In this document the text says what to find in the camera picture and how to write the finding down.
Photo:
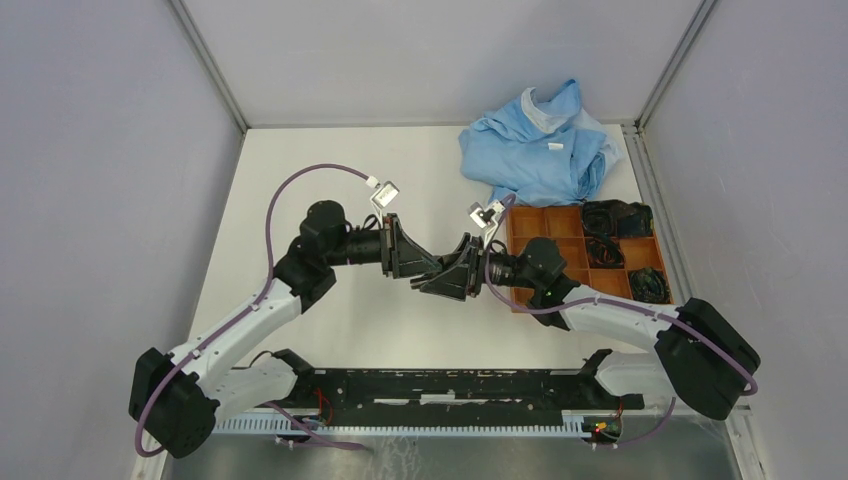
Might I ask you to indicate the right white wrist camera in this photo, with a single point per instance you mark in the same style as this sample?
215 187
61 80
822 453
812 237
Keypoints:
488 219

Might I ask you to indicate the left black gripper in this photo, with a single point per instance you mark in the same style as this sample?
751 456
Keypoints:
400 255

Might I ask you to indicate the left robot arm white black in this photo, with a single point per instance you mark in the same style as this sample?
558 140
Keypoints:
179 396

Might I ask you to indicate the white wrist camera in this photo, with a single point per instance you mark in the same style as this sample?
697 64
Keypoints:
383 193
488 219

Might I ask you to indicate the white slotted cable duct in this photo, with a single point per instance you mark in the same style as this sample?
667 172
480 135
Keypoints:
275 424

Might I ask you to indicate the orange compartment tray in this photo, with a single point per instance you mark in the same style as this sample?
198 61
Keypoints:
608 245

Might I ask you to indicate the dark metal faucet tee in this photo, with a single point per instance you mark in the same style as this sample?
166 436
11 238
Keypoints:
418 282

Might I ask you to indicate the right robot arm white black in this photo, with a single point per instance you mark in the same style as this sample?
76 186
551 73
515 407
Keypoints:
688 352

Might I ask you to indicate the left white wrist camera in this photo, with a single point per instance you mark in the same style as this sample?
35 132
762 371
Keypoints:
383 193

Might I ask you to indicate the blue crumpled cloth garment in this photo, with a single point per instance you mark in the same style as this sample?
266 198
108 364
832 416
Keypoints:
545 152

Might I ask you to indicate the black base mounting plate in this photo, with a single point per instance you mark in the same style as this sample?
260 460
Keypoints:
451 398

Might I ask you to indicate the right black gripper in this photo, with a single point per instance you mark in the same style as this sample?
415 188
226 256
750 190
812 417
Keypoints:
453 281

